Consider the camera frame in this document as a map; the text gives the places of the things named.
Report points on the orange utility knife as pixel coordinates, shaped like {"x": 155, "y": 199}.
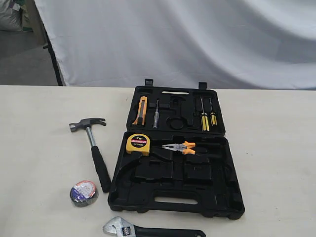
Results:
{"x": 141, "y": 114}

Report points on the small yellow black screwdriver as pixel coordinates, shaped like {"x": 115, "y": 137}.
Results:
{"x": 212, "y": 114}

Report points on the yellow tape measure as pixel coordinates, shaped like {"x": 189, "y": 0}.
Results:
{"x": 138, "y": 143}

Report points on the grey plastic sack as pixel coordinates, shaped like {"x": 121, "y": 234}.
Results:
{"x": 10, "y": 15}

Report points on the orange handled pliers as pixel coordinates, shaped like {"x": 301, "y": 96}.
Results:
{"x": 185, "y": 148}

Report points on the large yellow black screwdriver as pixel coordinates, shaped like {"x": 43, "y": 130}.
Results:
{"x": 204, "y": 118}

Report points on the adjustable wrench black handle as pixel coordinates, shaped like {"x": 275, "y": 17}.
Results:
{"x": 119, "y": 227}

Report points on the black backdrop stand pole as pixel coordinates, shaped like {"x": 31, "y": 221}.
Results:
{"x": 51, "y": 52}

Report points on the clear tester screwdriver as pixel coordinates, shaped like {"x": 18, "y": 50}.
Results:
{"x": 156, "y": 116}

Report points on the steel claw hammer black grip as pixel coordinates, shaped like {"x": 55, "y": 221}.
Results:
{"x": 100, "y": 166}

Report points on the black plastic tool case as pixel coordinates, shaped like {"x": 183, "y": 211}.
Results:
{"x": 204, "y": 183}

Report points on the black electrical tape roll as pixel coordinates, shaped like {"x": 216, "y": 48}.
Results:
{"x": 83, "y": 193}

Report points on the green white box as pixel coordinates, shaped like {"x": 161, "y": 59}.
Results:
{"x": 26, "y": 23}

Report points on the white backdrop cloth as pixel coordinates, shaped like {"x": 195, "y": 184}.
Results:
{"x": 235, "y": 44}

